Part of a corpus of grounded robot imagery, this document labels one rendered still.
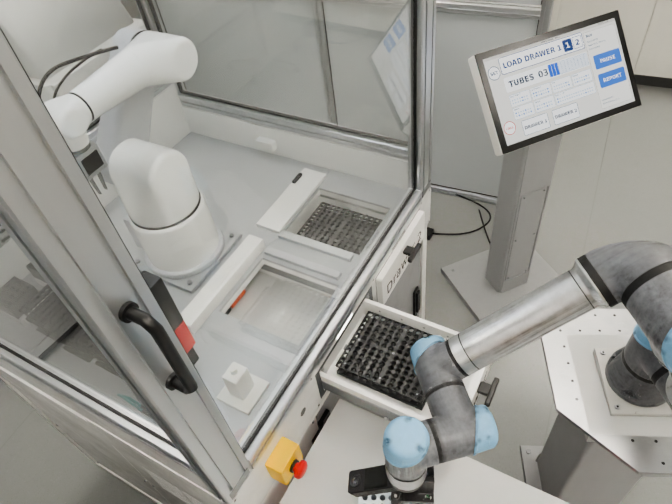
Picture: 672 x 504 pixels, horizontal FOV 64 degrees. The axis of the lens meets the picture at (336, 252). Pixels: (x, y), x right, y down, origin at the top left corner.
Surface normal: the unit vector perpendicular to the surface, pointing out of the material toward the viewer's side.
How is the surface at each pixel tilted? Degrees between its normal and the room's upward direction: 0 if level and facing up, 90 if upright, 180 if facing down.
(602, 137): 0
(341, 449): 0
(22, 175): 90
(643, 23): 90
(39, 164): 90
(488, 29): 90
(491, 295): 5
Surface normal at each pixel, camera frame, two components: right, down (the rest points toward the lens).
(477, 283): -0.19, -0.64
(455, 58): -0.41, 0.70
